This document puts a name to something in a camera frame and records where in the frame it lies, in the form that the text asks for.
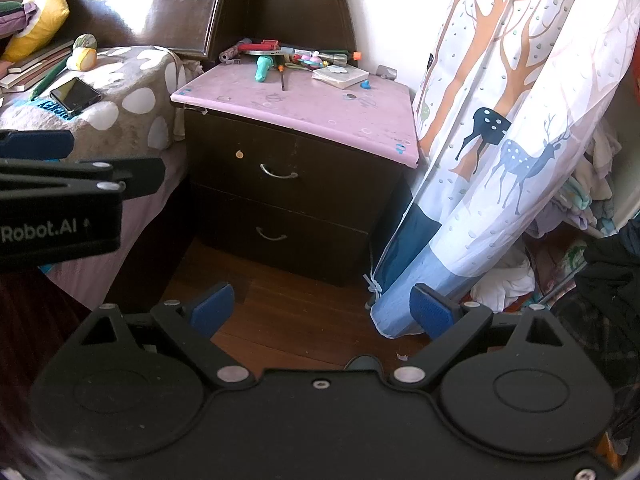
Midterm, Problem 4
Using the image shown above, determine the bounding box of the arched dark wooden panel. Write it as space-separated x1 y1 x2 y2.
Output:
206 0 359 64

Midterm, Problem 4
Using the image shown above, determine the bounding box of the yellow white plush toy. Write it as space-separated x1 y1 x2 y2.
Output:
66 33 99 71

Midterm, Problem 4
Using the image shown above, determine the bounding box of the teal toy hand fan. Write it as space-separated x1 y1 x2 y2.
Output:
255 55 277 84

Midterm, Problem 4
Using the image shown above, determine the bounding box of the purple cloth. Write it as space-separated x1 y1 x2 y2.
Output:
0 2 39 41

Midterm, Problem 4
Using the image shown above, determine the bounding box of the grey white-spotted blanket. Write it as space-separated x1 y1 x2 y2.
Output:
0 45 190 161

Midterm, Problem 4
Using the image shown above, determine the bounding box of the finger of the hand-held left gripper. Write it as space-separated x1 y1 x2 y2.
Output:
0 130 76 161
0 157 166 201

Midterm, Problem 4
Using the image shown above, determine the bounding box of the red plastic tool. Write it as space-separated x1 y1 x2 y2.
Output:
237 39 281 53

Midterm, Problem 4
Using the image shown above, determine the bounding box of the pink blue knitted toy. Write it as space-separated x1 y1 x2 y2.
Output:
292 50 327 69

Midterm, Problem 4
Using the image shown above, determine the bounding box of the yellow pillow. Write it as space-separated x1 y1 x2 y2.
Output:
0 0 71 64

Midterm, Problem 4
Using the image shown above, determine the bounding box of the green stick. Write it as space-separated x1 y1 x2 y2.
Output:
29 57 71 102

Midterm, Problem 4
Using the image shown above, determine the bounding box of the grey book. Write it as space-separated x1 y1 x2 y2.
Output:
7 37 76 74

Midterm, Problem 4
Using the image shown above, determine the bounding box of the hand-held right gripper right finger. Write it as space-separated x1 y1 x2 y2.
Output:
387 282 576 391

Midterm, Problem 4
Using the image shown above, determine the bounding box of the deer print curtain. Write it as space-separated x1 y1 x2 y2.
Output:
369 0 640 339

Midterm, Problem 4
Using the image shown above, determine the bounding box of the black smartphone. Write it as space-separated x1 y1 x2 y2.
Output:
49 76 103 114

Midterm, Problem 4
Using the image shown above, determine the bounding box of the dark wooden drawer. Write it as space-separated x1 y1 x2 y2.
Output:
192 185 372 287
186 110 407 233

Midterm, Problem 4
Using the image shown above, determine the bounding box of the brown leather headboard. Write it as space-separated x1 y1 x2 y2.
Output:
54 0 237 62

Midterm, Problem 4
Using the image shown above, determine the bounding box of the pile of clothes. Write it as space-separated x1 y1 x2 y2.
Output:
470 120 640 313

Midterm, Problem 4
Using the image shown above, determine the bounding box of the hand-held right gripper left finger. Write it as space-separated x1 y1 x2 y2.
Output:
75 282 256 391

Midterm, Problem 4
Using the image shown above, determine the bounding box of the dark wooden nightstand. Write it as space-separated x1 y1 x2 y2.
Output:
182 105 421 288

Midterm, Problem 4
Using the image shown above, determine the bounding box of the pink nightstand top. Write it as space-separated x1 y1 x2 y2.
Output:
170 57 421 168

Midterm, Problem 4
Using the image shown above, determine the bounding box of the white notepad box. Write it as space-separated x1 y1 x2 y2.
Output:
311 66 369 90

